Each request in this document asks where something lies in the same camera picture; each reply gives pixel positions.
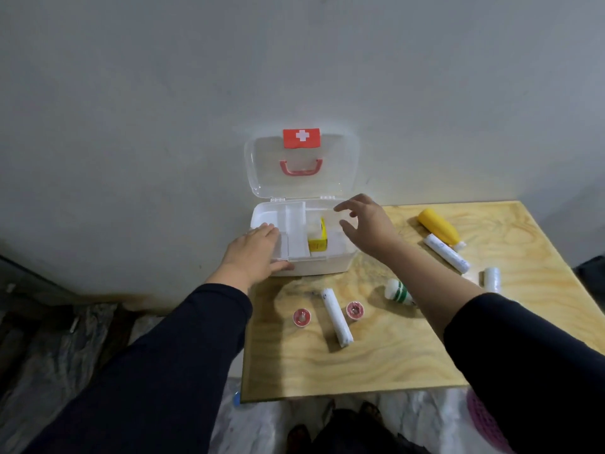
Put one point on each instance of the person's right hand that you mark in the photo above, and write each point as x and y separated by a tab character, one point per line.
375	229

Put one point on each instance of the person's left hand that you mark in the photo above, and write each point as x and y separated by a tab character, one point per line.
253	255

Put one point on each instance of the green and yellow medicine box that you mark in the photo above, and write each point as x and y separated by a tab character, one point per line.
319	243

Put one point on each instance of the yellow bottle with white cap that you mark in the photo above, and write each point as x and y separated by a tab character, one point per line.
437	225

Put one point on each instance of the white bottle with green stripes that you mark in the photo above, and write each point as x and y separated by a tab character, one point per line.
397	293

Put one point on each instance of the white bandage roll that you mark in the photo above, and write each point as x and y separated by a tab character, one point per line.
337	317
492	280
446	253

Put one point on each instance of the red core tape roll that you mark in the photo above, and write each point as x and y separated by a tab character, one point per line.
301	317
355	310

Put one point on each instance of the white first aid box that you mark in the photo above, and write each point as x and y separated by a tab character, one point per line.
302	184

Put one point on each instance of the person's left forearm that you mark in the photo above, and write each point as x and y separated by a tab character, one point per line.
156	378

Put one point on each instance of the person's right forearm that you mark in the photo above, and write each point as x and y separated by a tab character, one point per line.
520	364

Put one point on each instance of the person's right sandal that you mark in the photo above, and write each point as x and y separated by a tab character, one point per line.
371	412

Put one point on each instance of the person's sandal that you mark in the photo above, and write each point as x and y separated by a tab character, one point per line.
298	439
371	412

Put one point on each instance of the person's left sandal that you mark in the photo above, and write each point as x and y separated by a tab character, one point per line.
298	439

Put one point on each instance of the wooden table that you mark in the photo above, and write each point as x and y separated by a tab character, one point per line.
402	354

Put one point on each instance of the clear bottle with blue cap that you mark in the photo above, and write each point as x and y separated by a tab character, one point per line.
237	399

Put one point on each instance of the pink plastic basket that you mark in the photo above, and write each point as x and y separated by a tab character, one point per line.
487	425

